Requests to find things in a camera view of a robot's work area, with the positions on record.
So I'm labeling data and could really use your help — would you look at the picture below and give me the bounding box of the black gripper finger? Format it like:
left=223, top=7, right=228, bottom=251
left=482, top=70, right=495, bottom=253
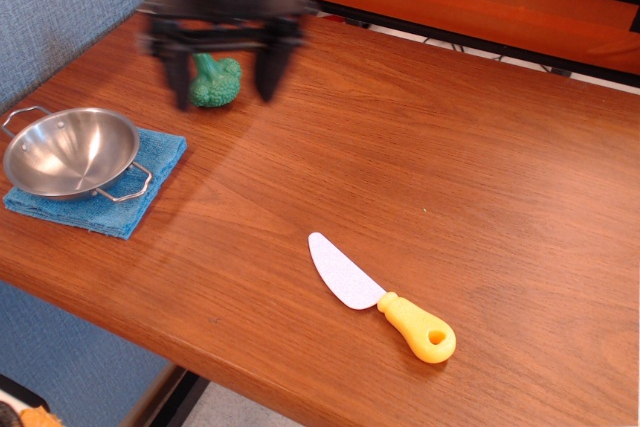
left=254, top=44, right=293, bottom=102
left=161, top=50, right=190, bottom=111

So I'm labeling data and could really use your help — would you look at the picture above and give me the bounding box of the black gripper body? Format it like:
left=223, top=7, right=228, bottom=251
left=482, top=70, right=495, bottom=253
left=138, top=0, right=316, bottom=57

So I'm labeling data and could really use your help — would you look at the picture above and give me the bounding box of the silver metal bowl with handles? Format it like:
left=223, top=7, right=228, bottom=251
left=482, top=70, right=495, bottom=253
left=1, top=106, right=154, bottom=203

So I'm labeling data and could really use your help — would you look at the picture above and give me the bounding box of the folded blue cloth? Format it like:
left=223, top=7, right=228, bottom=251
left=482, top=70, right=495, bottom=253
left=2, top=127, right=189, bottom=241

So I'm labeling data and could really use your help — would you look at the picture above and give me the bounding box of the green toy broccoli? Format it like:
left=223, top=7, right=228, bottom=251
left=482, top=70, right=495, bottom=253
left=188, top=53, right=242, bottom=108

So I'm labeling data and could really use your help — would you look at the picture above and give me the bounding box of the orange object bottom left corner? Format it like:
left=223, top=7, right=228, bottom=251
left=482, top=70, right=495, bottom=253
left=19, top=407, right=64, bottom=427

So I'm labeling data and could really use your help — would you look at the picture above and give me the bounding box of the toy knife yellow handle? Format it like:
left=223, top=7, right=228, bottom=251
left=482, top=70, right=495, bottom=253
left=308, top=232, right=457, bottom=364

